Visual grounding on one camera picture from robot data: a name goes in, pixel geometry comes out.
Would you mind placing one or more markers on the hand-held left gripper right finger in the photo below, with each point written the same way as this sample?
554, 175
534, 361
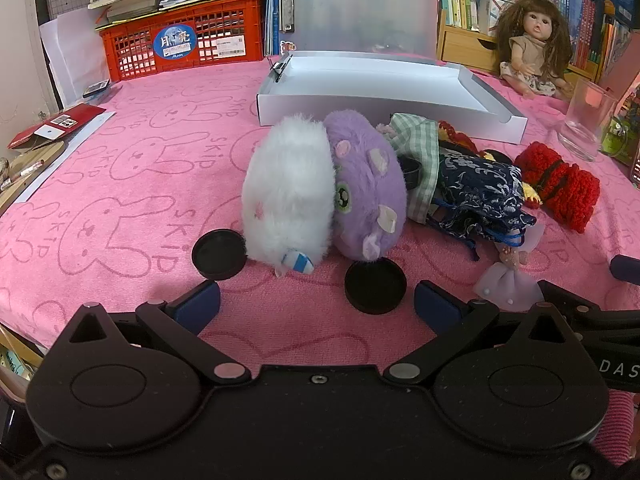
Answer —
435, 307

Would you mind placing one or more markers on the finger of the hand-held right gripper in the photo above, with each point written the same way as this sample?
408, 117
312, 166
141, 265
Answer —
590, 312
627, 268

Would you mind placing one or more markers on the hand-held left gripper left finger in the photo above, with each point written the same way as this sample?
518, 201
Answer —
202, 305

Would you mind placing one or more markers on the black round lid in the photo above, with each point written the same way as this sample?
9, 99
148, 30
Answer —
218, 254
375, 285

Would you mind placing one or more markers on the white organza bow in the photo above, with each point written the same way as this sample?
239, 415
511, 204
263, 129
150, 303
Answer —
505, 285

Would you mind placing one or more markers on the red knitted piece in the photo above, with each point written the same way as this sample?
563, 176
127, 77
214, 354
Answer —
565, 180

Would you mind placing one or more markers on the fluffy white plush toy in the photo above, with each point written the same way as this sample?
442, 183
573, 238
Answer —
285, 190

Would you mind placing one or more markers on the purple plush toy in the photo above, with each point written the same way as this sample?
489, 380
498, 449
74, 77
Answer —
365, 180

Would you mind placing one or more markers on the green checked cloth pouch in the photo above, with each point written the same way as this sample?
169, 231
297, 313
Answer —
415, 135

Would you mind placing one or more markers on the white cardboard box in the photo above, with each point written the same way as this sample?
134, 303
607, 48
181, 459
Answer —
375, 80

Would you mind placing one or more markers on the person's pink ribbed clothing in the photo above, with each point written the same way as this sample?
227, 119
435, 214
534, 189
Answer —
625, 425

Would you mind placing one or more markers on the green plastic trinket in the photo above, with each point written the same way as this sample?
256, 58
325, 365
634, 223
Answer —
622, 140

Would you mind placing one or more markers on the pink bunny-print blanket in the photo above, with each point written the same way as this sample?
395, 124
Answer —
150, 185

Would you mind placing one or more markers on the clear glass cup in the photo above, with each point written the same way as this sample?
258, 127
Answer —
585, 125

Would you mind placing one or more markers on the pink plastic block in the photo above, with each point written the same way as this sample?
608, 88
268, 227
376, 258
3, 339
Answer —
620, 80

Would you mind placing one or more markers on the white flat board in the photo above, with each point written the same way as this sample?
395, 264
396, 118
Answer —
75, 152

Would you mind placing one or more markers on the wooden board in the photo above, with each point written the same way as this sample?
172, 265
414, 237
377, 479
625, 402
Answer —
35, 160

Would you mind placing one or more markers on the red flat packet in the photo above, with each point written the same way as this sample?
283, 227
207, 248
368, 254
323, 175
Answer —
55, 127

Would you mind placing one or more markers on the long-haired baby doll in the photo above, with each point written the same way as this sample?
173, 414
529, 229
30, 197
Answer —
530, 50

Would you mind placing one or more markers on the small dark card pack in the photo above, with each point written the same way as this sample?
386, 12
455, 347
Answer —
96, 88

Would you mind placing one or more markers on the black binder clip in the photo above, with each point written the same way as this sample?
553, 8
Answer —
276, 69

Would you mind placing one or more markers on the wooden drawer organizer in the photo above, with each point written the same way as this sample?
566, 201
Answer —
465, 45

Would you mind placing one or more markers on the row of upright books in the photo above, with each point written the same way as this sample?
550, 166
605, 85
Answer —
575, 5

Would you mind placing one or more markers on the red plastic crate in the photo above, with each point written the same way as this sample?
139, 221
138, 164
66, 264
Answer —
135, 40

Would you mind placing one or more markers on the white paper sheet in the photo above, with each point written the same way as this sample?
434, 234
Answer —
70, 60

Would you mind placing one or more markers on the white printed carton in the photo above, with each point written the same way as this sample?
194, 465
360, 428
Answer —
500, 15

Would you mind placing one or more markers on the blue plastic folder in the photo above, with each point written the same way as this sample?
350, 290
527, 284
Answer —
272, 10

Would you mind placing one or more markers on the translucent plastic clipboard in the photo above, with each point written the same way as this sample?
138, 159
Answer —
360, 10

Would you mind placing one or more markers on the grey grid cutting mat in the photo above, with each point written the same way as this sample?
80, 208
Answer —
65, 0

